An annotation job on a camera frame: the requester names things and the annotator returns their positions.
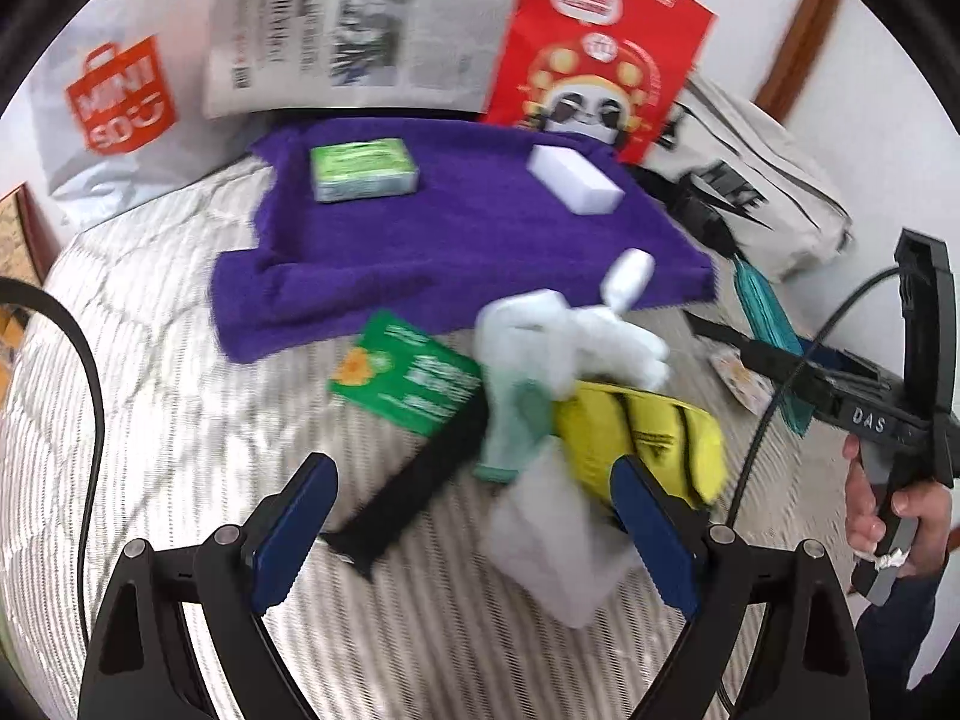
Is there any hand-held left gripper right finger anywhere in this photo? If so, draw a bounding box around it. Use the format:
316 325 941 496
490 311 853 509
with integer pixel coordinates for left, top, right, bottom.
609 454 878 720

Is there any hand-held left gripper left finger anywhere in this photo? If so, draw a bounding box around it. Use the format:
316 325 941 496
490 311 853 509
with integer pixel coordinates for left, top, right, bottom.
79 452 338 720

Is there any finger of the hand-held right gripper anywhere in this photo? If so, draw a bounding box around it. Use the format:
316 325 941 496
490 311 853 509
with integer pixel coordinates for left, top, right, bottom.
686 315 833 406

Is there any small printed packet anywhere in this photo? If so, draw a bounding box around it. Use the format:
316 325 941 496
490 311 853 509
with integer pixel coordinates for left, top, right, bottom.
709 341 773 413

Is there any teal ribbed cloth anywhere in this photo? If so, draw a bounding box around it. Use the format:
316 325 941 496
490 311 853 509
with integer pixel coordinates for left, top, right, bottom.
737 255 812 437

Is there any yellow zip pouch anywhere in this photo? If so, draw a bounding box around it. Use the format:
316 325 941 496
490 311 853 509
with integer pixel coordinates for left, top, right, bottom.
551 381 728 511

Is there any black watch strap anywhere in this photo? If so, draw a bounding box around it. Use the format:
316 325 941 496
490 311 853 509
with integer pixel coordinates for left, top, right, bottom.
319 397 492 578

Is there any white glove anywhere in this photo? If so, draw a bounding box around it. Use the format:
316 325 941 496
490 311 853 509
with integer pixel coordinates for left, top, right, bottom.
472 247 672 398

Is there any person's right forearm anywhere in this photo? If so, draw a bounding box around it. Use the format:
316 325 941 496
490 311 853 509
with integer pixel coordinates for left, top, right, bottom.
855 574 950 691

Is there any person's right hand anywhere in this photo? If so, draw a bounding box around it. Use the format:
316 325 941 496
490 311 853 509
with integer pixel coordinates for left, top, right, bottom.
844 438 955 577

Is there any white plastic bag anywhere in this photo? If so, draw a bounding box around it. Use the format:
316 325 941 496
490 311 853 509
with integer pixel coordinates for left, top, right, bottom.
487 457 638 627

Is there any striped mattress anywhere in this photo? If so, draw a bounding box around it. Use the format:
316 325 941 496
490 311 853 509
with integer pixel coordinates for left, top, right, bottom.
0 157 886 720

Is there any mint green cloth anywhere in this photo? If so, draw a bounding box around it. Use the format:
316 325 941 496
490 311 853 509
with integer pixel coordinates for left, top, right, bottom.
475 364 557 486

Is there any flat green packet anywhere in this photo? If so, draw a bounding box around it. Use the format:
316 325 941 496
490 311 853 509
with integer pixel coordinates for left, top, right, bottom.
328 309 485 436

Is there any white tote bag black print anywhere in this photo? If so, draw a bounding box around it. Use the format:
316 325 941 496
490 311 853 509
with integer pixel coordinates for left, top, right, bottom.
645 75 856 282

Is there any white sponge block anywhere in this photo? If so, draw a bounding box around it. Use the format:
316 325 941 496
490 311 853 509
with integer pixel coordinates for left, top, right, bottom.
527 144 626 215

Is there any purple towel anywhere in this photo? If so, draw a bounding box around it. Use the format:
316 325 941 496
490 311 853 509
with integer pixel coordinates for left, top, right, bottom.
210 118 713 365

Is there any green soap box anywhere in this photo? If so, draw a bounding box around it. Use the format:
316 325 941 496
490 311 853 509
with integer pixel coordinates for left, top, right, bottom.
310 137 421 203

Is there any red panda print bag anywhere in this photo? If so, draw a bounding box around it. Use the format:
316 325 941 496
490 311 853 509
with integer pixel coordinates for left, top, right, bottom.
480 0 717 166

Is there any wooden furniture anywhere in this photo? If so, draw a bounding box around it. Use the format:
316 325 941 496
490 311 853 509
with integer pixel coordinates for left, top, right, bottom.
0 184 61 286

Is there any white bag with orange logo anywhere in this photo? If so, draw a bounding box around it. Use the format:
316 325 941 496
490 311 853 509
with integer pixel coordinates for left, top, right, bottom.
30 0 226 230

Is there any newspaper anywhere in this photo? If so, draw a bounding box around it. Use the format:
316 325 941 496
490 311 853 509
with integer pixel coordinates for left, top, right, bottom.
202 0 537 121

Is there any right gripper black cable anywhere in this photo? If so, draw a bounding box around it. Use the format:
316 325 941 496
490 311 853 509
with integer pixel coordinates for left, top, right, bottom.
720 266 901 537

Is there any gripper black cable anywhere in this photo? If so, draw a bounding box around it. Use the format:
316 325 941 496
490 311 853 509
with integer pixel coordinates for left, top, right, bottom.
0 276 106 601
720 266 901 537

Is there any black buckle strap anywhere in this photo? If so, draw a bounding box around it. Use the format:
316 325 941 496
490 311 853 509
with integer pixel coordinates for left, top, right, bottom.
630 165 743 256

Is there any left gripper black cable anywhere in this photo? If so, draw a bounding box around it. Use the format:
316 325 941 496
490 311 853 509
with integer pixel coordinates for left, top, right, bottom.
0 276 106 601

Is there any brown wooden door frame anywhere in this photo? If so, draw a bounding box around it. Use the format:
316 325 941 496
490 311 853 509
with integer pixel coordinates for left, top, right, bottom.
754 0 841 121

